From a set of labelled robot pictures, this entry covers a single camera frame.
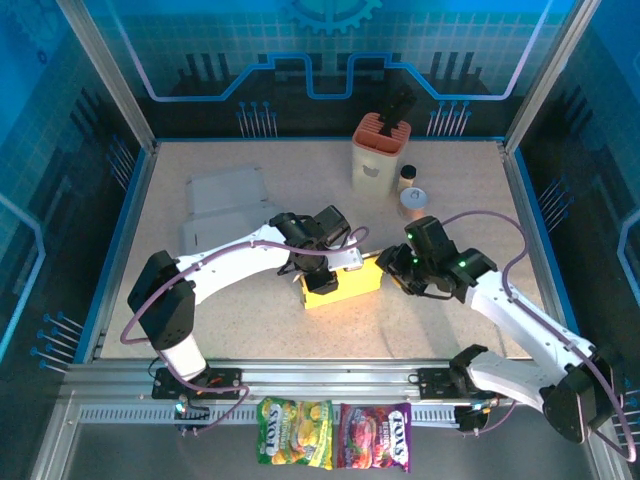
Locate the yellow paper box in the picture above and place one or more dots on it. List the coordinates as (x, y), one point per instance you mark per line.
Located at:
(355, 287)

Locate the white paper box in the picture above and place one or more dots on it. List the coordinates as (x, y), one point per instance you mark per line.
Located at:
(225, 190)

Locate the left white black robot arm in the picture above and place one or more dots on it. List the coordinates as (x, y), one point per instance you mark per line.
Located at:
(225, 260)

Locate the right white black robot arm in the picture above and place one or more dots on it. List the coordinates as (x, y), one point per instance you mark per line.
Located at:
(525, 320)

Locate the orange printed tin can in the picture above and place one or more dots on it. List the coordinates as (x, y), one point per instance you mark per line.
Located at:
(414, 200)

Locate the small jar black lid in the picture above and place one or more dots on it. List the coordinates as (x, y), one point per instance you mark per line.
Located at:
(408, 177)

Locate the beige knife block orange top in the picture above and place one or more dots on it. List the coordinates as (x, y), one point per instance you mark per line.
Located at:
(372, 165)

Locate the green candy bag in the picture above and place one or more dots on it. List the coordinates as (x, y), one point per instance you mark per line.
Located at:
(295, 432)

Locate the black connector module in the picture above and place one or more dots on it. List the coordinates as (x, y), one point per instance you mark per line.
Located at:
(470, 420)
(195, 415)

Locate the purple candy bag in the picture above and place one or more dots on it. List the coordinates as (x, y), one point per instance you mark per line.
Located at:
(372, 437)

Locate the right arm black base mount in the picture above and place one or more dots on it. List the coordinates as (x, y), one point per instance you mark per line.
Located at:
(435, 382)

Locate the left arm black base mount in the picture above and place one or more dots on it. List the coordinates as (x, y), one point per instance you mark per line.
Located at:
(225, 382)

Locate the aluminium frame post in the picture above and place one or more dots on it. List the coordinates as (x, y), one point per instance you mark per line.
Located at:
(546, 75)
(111, 75)

